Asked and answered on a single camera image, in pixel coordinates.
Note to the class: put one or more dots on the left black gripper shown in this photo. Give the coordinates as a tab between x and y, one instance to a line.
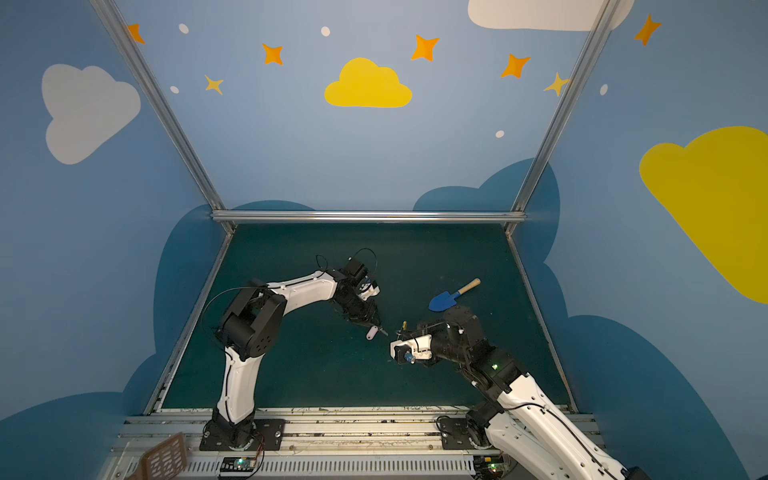
362	311

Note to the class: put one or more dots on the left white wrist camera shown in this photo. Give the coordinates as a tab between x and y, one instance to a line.
366	288

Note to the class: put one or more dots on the aluminium mounting rail bed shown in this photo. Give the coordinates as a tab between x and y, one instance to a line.
317	431

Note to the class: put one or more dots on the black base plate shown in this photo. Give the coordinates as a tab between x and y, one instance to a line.
249	435
460	433

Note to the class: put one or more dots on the left aluminium frame post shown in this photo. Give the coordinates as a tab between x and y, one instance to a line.
114	23

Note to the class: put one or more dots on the green circuit board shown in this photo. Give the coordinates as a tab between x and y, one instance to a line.
487	467
238	467

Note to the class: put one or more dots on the right floor aluminium rail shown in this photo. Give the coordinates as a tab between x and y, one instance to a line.
572	404

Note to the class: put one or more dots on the silver key with white tag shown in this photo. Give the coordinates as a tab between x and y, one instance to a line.
375	330

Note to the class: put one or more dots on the back aluminium frame bar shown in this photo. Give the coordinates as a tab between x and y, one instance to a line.
263	216

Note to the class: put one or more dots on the left green circuit board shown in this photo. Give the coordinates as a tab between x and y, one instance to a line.
238	467

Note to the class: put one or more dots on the blue trowel with wooden handle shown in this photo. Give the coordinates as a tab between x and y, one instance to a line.
447	300

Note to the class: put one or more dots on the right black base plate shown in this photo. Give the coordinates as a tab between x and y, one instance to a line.
460	433

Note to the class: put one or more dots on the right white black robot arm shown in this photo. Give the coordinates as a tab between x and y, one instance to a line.
517	417

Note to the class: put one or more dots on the left floor aluminium rail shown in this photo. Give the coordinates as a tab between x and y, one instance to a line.
159	393

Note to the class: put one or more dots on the right aluminium frame post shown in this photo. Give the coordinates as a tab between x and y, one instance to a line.
580	74

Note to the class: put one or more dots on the aluminium frame post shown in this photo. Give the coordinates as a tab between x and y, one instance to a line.
114	23
580	74

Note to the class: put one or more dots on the floor aluminium rail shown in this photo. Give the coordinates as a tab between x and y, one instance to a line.
572	404
159	393

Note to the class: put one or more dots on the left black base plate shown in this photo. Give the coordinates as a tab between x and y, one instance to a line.
249	435

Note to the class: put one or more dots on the right green circuit board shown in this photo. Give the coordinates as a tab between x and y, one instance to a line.
487	467

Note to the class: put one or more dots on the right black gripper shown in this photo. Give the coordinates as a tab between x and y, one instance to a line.
424	334

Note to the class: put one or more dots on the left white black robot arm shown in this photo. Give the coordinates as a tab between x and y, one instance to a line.
250	327

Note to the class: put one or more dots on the white slotted cable duct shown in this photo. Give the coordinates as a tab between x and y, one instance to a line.
339	466

